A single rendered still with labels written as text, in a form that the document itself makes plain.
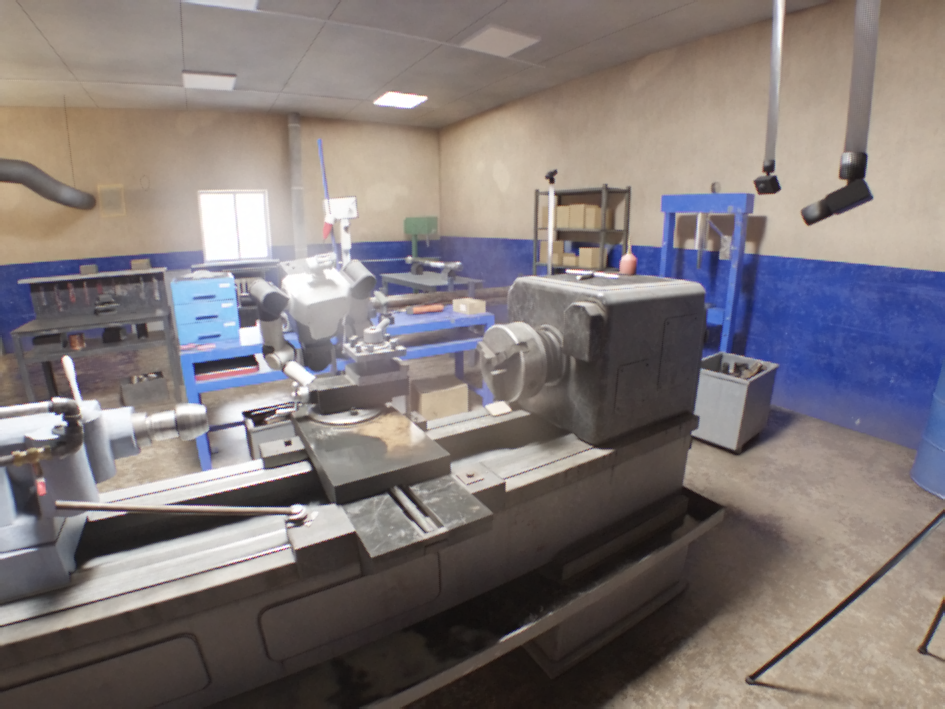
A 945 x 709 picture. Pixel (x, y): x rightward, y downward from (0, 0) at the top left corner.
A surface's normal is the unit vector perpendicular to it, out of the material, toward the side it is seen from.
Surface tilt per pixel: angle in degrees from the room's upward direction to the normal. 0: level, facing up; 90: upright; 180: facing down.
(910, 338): 90
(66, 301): 90
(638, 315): 90
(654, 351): 90
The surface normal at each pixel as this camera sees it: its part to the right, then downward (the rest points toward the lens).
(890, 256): -0.85, 0.15
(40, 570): 0.52, 0.23
